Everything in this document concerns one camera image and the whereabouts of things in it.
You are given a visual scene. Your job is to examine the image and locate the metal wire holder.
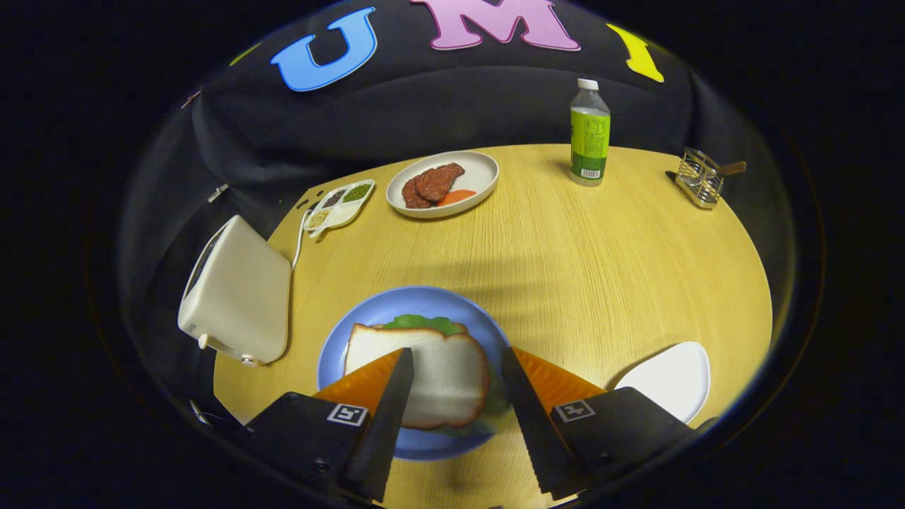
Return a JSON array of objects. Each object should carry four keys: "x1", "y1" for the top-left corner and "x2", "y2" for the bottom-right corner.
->
[{"x1": 674, "y1": 147, "x2": 725, "y2": 211}]

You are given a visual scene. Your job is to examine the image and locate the white toaster cable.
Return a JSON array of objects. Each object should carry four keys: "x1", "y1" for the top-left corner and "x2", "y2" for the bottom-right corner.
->
[{"x1": 292, "y1": 210, "x2": 312, "y2": 269}]

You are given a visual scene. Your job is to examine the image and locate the wooden handle utensil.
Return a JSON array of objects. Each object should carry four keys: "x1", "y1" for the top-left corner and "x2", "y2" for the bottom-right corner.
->
[{"x1": 665, "y1": 160, "x2": 747, "y2": 182}]

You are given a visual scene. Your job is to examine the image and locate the blue plate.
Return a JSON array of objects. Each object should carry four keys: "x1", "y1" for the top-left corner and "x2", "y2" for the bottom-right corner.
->
[{"x1": 317, "y1": 286, "x2": 511, "y2": 462}]

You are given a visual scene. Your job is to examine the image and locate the green label plastic bottle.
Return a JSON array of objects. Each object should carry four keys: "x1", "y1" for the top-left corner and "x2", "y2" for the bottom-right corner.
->
[{"x1": 569, "y1": 78, "x2": 611, "y2": 187}]

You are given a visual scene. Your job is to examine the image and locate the brown meat slice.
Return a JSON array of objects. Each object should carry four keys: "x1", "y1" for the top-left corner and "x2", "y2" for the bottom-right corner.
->
[
  {"x1": 414, "y1": 163, "x2": 466, "y2": 203},
  {"x1": 402, "y1": 175, "x2": 433, "y2": 209}
]

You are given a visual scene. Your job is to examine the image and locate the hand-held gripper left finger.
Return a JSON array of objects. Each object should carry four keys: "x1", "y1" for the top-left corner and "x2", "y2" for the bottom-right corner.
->
[{"x1": 244, "y1": 346, "x2": 415, "y2": 504}]

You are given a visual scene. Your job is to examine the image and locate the green lettuce leaf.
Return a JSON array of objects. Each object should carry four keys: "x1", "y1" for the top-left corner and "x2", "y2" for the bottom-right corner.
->
[{"x1": 382, "y1": 314, "x2": 513, "y2": 435}]

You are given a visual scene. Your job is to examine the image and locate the white round plate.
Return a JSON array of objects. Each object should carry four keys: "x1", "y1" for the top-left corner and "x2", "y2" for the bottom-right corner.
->
[{"x1": 386, "y1": 151, "x2": 500, "y2": 219}]

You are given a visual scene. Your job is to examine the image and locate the white toaster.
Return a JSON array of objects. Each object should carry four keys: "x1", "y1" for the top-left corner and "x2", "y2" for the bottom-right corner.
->
[{"x1": 177, "y1": 215, "x2": 293, "y2": 368}]

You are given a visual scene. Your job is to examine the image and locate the white bread slice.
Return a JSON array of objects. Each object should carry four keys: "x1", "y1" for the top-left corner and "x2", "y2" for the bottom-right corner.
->
[{"x1": 343, "y1": 323, "x2": 490, "y2": 431}]

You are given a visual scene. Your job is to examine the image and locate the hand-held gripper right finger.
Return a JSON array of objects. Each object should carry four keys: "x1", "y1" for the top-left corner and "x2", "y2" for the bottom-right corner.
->
[{"x1": 501, "y1": 346, "x2": 697, "y2": 501}]

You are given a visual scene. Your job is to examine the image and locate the white divided dish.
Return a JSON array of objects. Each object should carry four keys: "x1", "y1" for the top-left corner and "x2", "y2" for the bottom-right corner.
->
[{"x1": 304, "y1": 179, "x2": 375, "y2": 238}]

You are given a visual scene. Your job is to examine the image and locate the white oval plate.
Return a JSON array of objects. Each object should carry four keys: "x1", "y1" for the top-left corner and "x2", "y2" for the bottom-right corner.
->
[{"x1": 614, "y1": 341, "x2": 711, "y2": 425}]

